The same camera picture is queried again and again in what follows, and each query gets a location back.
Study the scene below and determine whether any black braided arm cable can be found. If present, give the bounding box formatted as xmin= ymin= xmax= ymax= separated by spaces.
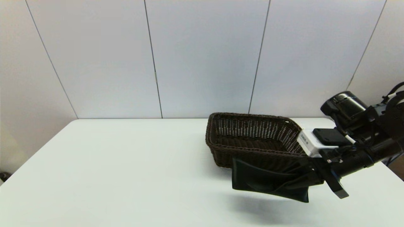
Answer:
xmin=383 ymin=82 xmax=404 ymax=102

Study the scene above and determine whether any dark brown wicker basket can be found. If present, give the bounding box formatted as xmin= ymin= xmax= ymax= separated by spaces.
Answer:
xmin=205 ymin=113 xmax=318 ymax=173

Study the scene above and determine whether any black leather glasses case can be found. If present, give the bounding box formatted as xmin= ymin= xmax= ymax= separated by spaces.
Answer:
xmin=231 ymin=157 xmax=310 ymax=203

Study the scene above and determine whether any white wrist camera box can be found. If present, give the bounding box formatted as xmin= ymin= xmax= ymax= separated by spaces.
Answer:
xmin=297 ymin=127 xmax=348 ymax=158

